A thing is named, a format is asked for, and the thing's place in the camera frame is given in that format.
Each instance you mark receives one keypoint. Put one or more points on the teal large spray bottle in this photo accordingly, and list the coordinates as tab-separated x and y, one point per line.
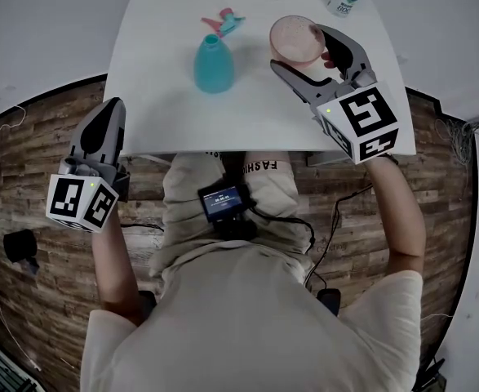
214	68

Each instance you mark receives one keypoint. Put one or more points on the person's left forearm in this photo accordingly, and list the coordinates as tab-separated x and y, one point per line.
114	268

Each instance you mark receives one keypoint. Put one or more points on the pink and teal spray nozzle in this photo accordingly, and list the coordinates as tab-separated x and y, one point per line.
224	22

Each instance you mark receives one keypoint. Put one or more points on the small black box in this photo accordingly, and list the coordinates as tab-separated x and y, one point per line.
329	300

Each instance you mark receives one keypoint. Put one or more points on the person's beige t-shirt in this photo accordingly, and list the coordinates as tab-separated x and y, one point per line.
255	321

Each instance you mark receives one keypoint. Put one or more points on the small blue plastic bag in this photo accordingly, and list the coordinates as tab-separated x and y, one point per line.
32	265

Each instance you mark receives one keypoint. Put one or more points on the person's right hand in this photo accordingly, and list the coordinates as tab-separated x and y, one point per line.
327	60

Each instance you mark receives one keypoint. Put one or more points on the pink textured plastic cup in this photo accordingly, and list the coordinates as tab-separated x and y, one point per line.
294	41

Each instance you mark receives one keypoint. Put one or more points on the black waste bin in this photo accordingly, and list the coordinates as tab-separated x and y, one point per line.
19	245

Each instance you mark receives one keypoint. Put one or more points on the black screen device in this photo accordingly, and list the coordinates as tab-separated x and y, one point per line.
223	202

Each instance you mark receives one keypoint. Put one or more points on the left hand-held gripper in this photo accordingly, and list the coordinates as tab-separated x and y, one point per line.
78	204

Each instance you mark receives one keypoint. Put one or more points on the person's right forearm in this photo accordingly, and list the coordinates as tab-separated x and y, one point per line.
398	210

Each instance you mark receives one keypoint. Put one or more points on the white table leg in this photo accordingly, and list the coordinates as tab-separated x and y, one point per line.
153	158
329	158

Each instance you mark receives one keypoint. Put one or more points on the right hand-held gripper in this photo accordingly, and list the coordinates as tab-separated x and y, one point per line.
365	123

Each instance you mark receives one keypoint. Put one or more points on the person's beige printed shorts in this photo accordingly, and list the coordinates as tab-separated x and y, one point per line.
271	194

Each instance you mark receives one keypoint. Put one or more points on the black tripod stand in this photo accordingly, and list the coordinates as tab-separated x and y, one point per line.
431	376

